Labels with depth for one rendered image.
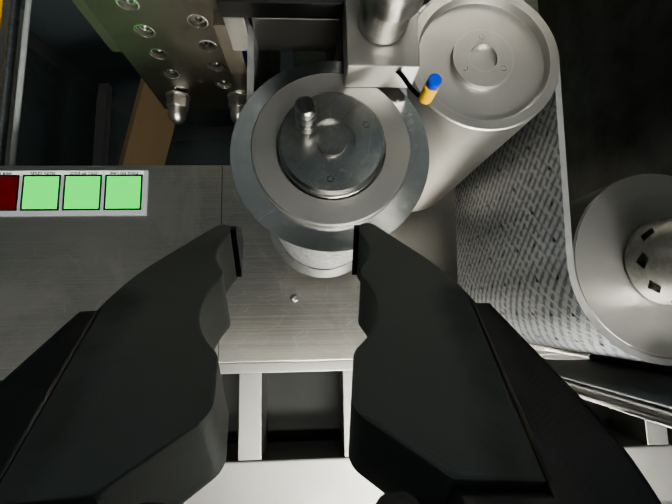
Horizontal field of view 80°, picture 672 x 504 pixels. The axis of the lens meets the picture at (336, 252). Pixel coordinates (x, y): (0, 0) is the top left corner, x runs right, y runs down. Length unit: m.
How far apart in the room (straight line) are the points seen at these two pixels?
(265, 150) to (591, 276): 0.26
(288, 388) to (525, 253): 0.45
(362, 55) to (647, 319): 0.28
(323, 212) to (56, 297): 0.51
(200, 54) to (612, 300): 0.54
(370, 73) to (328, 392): 0.52
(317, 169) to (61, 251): 0.51
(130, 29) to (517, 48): 0.43
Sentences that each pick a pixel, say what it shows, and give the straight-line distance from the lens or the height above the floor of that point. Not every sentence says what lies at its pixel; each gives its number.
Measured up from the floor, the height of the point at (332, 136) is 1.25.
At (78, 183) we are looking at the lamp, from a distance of 0.73.
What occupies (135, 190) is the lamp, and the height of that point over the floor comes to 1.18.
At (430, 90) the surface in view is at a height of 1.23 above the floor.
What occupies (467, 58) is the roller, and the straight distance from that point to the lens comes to 0.36.
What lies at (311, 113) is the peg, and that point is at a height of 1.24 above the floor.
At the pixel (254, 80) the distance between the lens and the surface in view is 0.35.
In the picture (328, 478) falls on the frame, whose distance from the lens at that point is 0.66.
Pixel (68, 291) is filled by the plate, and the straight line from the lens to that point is 0.71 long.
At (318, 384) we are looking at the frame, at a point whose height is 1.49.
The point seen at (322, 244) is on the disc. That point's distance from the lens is 0.29.
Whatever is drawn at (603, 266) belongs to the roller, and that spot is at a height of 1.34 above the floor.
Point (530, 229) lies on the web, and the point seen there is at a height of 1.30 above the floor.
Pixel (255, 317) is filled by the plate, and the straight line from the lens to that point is 0.62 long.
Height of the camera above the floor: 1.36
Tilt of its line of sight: 8 degrees down
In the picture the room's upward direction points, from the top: 179 degrees clockwise
